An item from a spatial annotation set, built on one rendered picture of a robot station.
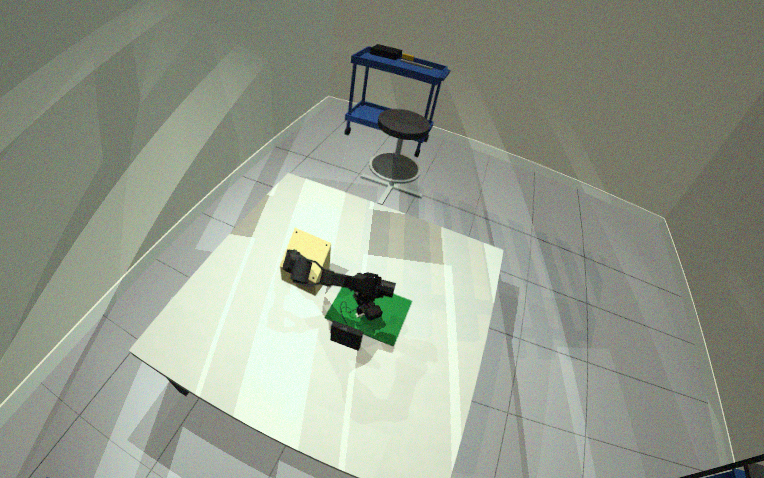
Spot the black fan cable with plug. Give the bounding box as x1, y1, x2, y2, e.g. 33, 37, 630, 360
341, 301, 363, 315

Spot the black cooling fan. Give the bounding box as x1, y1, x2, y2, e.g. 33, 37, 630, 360
330, 321, 363, 351

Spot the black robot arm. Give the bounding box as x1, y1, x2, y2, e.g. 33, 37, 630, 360
282, 249, 396, 301

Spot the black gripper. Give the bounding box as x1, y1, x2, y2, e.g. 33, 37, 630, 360
352, 291, 383, 320

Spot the green circuit board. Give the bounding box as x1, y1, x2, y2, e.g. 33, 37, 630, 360
325, 287, 412, 346

